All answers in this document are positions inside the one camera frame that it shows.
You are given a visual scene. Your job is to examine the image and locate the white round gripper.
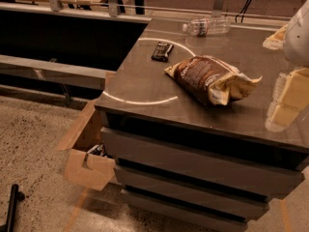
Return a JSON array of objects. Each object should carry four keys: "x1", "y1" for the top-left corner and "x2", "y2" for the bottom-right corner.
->
[{"x1": 263, "y1": 0, "x2": 309, "y2": 132}]

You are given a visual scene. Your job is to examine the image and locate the brown chip bag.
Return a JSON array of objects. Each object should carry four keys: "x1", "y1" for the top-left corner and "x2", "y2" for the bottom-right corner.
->
[{"x1": 164, "y1": 55, "x2": 262, "y2": 106}]

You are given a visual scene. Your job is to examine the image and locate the clear plastic water bottle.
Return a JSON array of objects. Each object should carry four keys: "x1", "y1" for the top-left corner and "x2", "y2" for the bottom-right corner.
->
[{"x1": 183, "y1": 17, "x2": 231, "y2": 37}]

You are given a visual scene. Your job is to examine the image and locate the grey drawer cabinet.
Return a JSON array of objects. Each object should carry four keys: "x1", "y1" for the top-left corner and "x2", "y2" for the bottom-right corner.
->
[{"x1": 97, "y1": 19, "x2": 309, "y2": 232}]

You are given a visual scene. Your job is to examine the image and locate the black snack bar packet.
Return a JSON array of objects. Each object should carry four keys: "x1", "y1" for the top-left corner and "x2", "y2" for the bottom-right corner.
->
[{"x1": 152, "y1": 42, "x2": 174, "y2": 62}]

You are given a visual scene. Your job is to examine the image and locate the open cardboard box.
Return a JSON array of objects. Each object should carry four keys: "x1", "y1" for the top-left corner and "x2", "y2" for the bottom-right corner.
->
[{"x1": 55, "y1": 100, "x2": 115, "y2": 190}]

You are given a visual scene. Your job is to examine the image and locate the black metal leg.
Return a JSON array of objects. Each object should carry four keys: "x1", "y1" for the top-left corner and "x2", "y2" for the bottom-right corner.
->
[{"x1": 0, "y1": 184, "x2": 25, "y2": 232}]

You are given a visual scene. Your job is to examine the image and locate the black hanging cables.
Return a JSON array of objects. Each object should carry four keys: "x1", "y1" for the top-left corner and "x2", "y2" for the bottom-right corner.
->
[{"x1": 234, "y1": 0, "x2": 259, "y2": 24}]

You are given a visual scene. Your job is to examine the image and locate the grey metal shelf rail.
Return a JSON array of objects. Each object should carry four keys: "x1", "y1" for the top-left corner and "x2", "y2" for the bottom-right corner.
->
[{"x1": 0, "y1": 55, "x2": 115, "y2": 90}]

